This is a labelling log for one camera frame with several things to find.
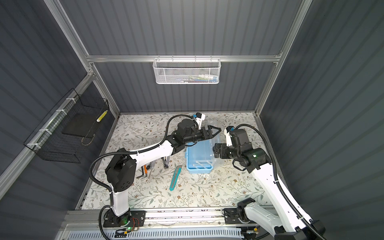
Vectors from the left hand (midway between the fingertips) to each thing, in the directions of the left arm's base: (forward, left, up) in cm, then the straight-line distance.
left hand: (217, 130), depth 78 cm
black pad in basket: (+5, +69, +3) cm, 69 cm away
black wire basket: (-1, +76, +3) cm, 76 cm away
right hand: (-10, -1, -3) cm, 10 cm away
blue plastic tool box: (0, +8, -26) cm, 27 cm away
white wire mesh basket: (+68, +15, -4) cm, 70 cm away
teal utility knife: (-14, +24, -25) cm, 38 cm away
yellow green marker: (+12, +63, +2) cm, 64 cm away
